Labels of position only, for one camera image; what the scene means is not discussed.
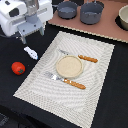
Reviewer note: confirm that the cream bowl at right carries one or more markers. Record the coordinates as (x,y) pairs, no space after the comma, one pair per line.
(123,14)

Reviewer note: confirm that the small grey frying pan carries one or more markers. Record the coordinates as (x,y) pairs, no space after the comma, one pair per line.
(67,9)

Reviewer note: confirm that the pink toy stove top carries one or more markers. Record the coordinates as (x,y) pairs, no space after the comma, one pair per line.
(106,27)

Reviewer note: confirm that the red toy sausage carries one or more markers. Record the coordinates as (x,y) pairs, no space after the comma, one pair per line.
(18,68)

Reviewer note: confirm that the round beige plate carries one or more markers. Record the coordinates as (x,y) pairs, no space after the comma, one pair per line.
(69,66)

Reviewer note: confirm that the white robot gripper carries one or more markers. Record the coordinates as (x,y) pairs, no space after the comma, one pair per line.
(24,16)

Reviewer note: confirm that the fork with wooden handle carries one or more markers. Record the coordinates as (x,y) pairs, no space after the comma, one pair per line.
(67,81)

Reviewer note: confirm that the grey cooking pot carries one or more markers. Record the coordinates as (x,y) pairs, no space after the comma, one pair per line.
(90,12)

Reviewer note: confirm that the knife with wooden handle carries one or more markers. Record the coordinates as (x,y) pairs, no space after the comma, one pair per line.
(80,56)

